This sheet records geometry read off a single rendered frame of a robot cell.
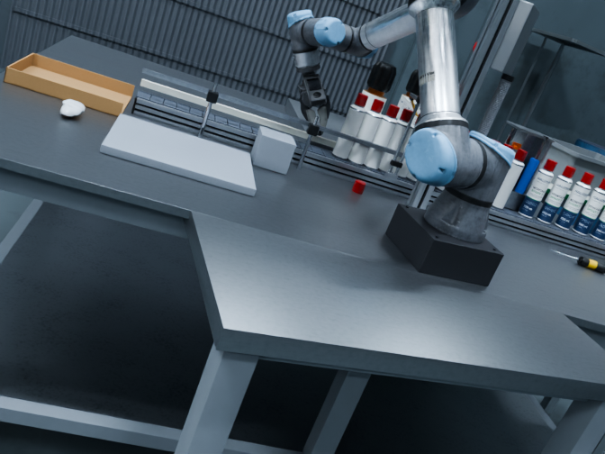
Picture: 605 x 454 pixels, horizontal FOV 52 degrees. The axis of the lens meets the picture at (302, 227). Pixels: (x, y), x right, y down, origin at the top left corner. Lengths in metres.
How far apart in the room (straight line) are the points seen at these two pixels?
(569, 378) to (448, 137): 0.53
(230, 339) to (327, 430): 0.76
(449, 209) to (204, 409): 0.74
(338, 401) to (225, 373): 0.65
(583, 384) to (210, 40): 4.51
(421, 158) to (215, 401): 0.67
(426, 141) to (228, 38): 4.15
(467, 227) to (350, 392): 0.49
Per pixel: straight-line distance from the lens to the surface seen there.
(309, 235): 1.36
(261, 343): 0.94
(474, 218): 1.47
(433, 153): 1.33
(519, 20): 1.85
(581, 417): 1.46
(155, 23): 5.31
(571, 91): 7.01
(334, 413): 1.62
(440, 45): 1.43
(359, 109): 1.90
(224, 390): 1.01
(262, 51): 5.46
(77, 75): 2.03
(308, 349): 0.97
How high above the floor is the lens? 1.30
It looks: 19 degrees down
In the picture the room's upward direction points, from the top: 21 degrees clockwise
